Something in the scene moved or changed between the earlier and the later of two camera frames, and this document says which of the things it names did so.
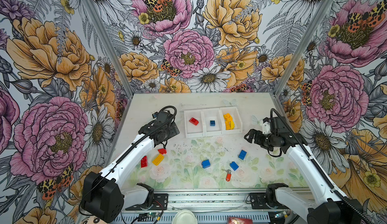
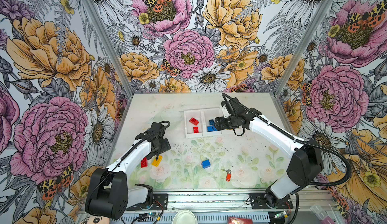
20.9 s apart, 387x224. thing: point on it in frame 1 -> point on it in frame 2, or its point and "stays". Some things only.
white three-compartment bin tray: (204, 115) stays
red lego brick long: (193, 121) stays
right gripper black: (257, 141) -> (219, 122)
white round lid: (185, 217) stays
